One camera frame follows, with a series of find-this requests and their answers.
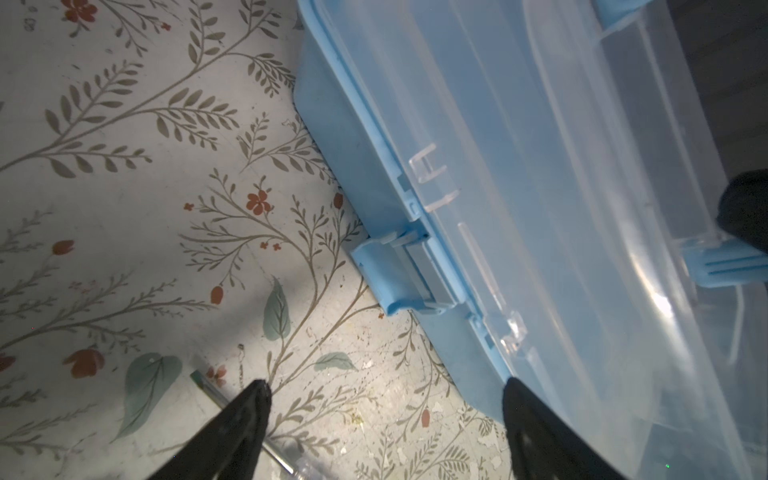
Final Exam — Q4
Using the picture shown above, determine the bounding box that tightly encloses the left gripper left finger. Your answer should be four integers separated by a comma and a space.
149, 380, 272, 480

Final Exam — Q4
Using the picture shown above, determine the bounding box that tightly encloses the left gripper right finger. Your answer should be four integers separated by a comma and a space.
502, 377, 624, 480

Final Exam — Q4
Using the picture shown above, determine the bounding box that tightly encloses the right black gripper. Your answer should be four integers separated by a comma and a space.
716, 169, 768, 253

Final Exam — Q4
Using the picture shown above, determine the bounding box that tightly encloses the clear tool box lid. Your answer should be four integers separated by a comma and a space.
311, 0, 768, 480

